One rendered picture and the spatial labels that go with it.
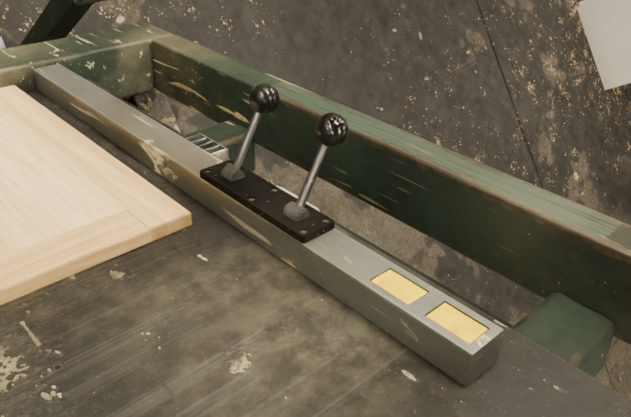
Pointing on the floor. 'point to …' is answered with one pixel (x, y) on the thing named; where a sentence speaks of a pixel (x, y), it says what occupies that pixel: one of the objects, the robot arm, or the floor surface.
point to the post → (56, 17)
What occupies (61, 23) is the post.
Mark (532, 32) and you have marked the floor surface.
